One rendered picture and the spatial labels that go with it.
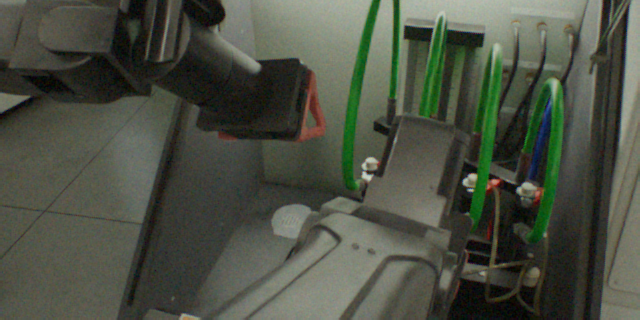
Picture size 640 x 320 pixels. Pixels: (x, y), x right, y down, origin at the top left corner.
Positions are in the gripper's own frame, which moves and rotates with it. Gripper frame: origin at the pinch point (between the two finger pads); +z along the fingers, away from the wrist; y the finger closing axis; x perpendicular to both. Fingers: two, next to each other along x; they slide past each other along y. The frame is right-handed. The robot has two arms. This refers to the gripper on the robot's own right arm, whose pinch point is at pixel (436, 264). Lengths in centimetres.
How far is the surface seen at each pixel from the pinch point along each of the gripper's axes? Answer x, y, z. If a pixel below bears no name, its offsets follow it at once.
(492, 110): 1.3, 19.2, 9.8
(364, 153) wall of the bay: 33, 15, 56
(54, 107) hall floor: 283, -5, 172
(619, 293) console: -20.7, 4.2, 41.4
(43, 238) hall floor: 185, -59, 117
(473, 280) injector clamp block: 0.0, -1.9, 37.0
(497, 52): 3.6, 28.0, 13.5
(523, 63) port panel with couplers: 4, 38, 43
